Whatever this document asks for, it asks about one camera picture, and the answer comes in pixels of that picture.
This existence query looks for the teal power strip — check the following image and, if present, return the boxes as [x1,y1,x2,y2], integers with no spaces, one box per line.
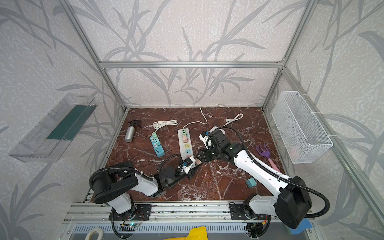
[150,136,165,158]

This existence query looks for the long white power strip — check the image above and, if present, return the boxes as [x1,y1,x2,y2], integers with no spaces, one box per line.
[178,129,194,163]

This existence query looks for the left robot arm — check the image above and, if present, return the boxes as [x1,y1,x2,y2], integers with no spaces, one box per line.
[89,157,202,218]

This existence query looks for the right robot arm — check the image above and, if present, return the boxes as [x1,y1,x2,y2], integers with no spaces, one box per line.
[198,128,331,229]

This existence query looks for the teal plug adapter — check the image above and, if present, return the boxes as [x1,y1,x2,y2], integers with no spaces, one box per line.
[246,178,258,189]

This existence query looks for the square white power socket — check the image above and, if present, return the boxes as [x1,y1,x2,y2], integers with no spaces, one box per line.
[210,126,219,133]

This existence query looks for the purple pink toy fork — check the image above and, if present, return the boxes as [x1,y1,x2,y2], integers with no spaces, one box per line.
[256,144,280,173]

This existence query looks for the silver spray bottle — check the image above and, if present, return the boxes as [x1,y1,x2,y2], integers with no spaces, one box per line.
[125,120,142,143]

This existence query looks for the yellow plastic object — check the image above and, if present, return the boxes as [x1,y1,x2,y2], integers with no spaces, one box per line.
[165,227,208,240]

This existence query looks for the white tape roll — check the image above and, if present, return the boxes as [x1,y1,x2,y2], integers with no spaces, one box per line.
[85,228,104,240]

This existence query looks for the blue sponge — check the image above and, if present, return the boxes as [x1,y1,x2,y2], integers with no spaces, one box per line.
[288,219,313,235]

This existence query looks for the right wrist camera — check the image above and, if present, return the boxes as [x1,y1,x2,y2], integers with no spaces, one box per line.
[199,131,212,150]

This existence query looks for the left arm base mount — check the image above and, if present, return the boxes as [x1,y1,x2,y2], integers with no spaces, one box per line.
[109,204,152,221]

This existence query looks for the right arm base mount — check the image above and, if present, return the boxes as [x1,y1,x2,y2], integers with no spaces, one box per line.
[229,202,257,220]

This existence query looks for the white wire basket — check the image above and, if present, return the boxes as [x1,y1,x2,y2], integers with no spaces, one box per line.
[272,91,333,164]

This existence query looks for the clear plastic wall tray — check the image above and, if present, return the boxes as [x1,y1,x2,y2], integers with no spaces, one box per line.
[9,94,97,163]

